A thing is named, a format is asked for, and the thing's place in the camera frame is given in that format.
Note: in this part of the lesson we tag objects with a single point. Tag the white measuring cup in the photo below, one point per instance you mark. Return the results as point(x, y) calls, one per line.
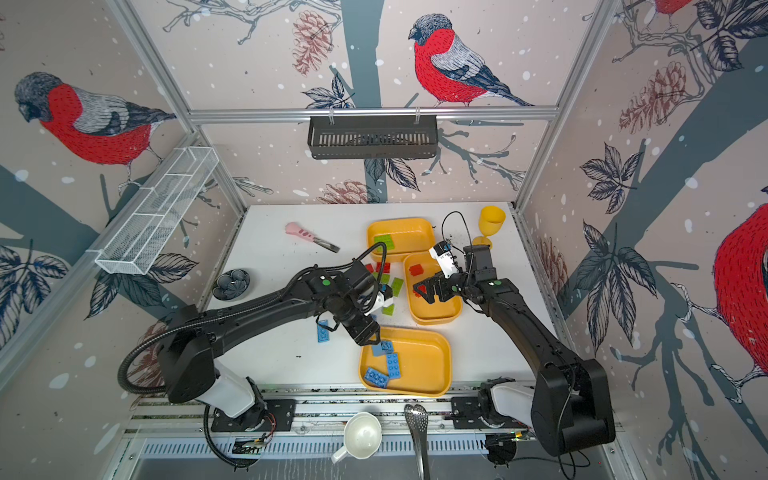
point(362, 438)

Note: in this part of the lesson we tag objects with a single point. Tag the blue roof-shaped brick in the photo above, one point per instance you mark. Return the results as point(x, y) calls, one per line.
point(383, 348)

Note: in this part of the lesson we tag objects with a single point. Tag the blue brick bottom vertical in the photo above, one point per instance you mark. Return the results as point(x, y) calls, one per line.
point(323, 331)

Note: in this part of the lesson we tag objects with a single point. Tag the black wire wall basket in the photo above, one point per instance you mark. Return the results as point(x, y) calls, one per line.
point(367, 137)

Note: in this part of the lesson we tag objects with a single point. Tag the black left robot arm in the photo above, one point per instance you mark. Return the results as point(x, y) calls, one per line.
point(190, 349)

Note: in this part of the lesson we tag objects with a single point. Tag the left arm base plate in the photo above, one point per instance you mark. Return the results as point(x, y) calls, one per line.
point(266, 416)

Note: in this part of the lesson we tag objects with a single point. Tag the yellow tray far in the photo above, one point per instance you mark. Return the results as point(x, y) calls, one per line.
point(409, 235)

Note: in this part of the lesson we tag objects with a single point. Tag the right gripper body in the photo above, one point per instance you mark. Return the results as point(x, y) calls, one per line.
point(460, 284)

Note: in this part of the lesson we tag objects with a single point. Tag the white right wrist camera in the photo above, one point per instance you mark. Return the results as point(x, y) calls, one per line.
point(442, 254)

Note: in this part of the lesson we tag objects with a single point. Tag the yellow plastic goblet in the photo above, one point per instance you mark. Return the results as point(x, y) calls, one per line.
point(490, 222)

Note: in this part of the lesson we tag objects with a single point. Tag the white mesh wall shelf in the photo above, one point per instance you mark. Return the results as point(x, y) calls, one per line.
point(162, 203)

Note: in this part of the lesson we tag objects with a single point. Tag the blue brick horizontal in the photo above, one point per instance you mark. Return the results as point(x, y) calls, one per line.
point(376, 378)

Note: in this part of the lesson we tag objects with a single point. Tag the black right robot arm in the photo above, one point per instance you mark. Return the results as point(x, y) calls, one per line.
point(569, 407)

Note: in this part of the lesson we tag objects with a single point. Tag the yellow tray near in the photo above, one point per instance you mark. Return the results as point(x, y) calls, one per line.
point(425, 361)

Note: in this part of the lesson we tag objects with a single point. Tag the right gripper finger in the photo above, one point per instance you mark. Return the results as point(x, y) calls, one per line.
point(427, 294)
point(426, 282)

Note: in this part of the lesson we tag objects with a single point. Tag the yellow tray middle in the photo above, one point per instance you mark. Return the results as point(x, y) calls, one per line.
point(422, 313)

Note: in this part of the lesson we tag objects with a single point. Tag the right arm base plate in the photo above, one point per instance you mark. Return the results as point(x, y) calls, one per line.
point(466, 413)

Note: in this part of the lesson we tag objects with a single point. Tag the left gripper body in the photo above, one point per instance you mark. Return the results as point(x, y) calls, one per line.
point(355, 315)

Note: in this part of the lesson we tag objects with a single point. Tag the yellow tray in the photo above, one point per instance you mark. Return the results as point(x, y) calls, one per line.
point(425, 361)
point(409, 235)
point(422, 313)

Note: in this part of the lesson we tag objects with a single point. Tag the green brick long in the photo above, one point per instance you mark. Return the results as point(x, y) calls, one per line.
point(387, 245)

